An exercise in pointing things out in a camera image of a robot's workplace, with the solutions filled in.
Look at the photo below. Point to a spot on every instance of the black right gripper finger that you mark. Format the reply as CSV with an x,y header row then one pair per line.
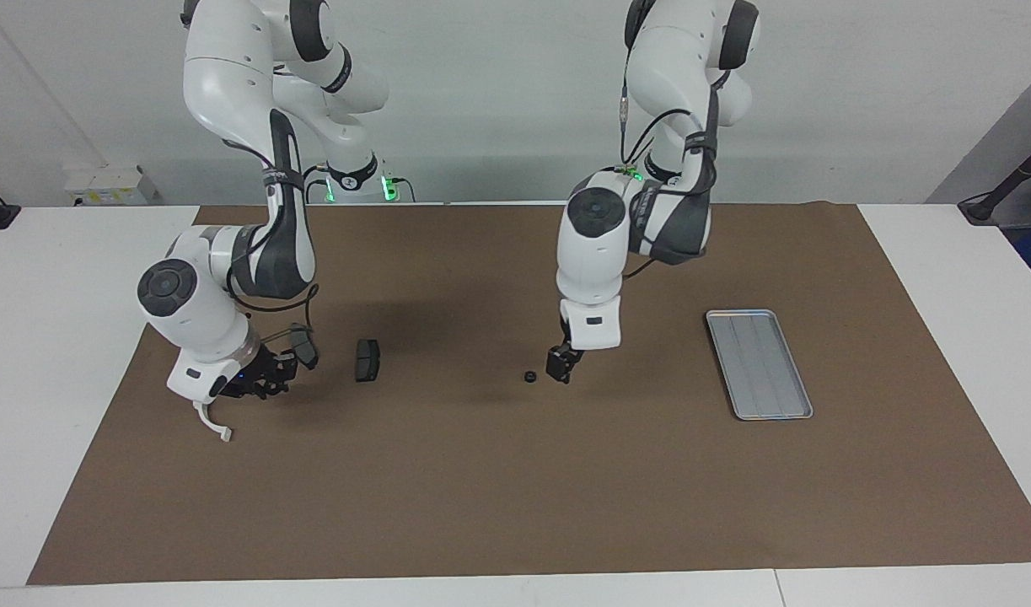
x,y
287,378
264,389

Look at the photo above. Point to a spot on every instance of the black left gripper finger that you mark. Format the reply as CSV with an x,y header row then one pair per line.
x,y
554,366
569,371

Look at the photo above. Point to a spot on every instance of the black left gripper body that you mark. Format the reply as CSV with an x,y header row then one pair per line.
x,y
570,347

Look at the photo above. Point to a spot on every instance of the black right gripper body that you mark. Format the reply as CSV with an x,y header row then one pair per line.
x,y
258,371

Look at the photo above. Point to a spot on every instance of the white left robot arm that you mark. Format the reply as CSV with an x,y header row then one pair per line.
x,y
591,253

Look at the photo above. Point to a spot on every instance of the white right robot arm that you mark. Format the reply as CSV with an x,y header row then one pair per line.
x,y
195,312

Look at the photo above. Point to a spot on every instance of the silver metal tray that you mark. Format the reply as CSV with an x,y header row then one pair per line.
x,y
759,362

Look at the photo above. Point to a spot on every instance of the long grey brake pad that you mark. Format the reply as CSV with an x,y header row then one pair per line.
x,y
306,347

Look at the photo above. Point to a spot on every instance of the short grey brake pad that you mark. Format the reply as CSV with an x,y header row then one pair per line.
x,y
367,360

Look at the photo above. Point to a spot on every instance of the brown paper table mat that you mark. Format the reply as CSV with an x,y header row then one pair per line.
x,y
515,489

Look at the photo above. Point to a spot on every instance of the white power supply box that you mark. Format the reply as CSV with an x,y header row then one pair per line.
x,y
102,184

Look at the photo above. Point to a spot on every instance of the white semicircular plastic bracket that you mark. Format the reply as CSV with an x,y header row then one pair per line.
x,y
225,435

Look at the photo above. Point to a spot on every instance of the black clamped camera stand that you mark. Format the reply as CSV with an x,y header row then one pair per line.
x,y
983,209

